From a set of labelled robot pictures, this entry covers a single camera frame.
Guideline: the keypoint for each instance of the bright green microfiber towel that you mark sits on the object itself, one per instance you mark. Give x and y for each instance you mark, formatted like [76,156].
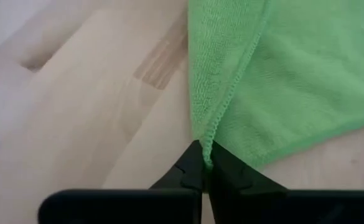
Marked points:
[293,77]

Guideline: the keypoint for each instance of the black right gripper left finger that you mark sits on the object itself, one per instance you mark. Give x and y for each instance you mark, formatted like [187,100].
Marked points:
[169,208]

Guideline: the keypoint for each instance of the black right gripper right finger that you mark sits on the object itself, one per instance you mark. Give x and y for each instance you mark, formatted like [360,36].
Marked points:
[247,208]

